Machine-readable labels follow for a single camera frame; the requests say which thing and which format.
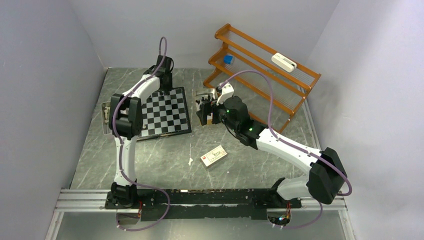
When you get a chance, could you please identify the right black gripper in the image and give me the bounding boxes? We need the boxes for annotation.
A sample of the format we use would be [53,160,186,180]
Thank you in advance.
[196,98,239,133]

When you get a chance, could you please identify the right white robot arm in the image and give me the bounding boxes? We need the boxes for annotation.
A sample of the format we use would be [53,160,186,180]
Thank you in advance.
[195,96,347,207]

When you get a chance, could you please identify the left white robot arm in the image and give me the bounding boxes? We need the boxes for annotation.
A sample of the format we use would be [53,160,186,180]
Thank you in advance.
[108,54,174,208]

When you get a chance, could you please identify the tin box black pieces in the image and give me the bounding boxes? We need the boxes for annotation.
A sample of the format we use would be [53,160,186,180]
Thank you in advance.
[194,88,218,112]

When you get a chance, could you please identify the tin box white pieces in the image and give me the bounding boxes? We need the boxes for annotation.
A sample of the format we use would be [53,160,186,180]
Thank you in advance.
[100,102,111,135]

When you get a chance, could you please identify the black white chessboard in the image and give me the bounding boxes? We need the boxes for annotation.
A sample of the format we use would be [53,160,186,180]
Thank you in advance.
[137,86,192,141]

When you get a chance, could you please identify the white red card box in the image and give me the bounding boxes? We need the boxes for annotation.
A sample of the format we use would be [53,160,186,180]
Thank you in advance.
[200,145,228,168]

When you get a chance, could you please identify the blue block on rack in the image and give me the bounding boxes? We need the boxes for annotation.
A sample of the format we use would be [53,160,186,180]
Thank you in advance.
[222,54,235,65]

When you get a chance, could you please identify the orange wooden rack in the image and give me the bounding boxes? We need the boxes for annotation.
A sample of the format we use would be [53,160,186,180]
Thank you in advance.
[203,23,321,133]

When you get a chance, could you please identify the white device on rack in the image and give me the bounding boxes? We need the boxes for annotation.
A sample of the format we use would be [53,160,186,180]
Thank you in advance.
[271,52,297,73]

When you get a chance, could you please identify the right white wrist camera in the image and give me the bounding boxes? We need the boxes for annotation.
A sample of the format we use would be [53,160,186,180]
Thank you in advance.
[216,83,234,105]

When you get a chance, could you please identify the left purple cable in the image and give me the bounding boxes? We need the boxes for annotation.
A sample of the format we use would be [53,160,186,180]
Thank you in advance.
[111,36,172,232]

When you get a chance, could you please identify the black mounting base plate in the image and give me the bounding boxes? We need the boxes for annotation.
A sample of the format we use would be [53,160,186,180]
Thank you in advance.
[104,188,302,222]

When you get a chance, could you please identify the aluminium rail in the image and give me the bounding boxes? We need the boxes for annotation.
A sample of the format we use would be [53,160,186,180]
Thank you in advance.
[54,189,348,213]

